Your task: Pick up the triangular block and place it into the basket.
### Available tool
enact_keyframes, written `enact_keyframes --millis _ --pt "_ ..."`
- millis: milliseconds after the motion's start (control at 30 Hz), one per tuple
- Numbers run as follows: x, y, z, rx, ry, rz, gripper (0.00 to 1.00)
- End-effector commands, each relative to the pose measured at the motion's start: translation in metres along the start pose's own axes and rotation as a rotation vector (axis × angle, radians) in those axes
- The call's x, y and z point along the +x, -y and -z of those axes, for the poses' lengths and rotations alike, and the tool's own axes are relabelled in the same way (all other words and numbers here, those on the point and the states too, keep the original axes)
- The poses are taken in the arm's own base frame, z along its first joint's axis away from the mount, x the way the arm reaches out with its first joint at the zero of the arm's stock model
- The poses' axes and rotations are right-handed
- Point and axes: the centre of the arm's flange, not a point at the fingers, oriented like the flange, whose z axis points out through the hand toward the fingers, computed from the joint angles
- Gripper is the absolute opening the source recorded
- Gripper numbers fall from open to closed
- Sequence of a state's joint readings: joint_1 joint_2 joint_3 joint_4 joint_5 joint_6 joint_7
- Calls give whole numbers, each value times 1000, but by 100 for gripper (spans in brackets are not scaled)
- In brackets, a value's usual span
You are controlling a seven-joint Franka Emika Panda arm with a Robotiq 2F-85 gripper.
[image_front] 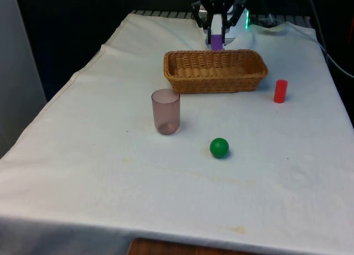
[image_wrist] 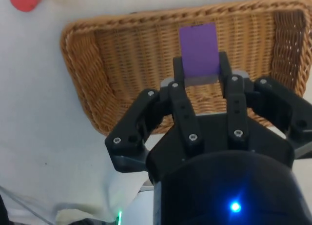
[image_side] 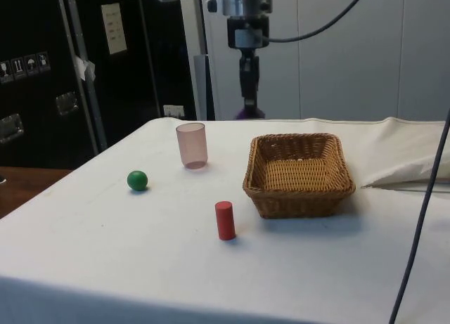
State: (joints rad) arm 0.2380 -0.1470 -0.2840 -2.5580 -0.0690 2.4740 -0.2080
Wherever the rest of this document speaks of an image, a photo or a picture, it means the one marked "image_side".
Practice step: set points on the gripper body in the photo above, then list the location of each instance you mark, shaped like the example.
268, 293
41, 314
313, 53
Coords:
246, 36

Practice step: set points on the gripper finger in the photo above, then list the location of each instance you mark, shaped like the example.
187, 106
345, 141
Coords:
249, 81

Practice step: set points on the purple triangular block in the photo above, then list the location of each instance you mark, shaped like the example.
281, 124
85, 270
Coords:
251, 115

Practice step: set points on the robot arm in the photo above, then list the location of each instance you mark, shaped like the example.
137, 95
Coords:
246, 0

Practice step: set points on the wicker basket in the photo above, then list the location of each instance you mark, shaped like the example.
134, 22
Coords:
299, 176

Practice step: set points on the red cylinder block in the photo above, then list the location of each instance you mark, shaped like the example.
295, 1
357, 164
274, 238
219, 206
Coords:
225, 220

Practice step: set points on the pale locker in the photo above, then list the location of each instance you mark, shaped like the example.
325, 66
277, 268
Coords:
281, 85

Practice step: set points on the see-through pink cup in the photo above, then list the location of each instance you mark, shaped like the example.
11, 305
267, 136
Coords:
191, 148

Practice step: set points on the green ball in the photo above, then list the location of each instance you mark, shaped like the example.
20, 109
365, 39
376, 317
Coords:
137, 180

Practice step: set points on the black cabinet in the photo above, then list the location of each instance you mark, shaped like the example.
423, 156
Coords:
42, 120

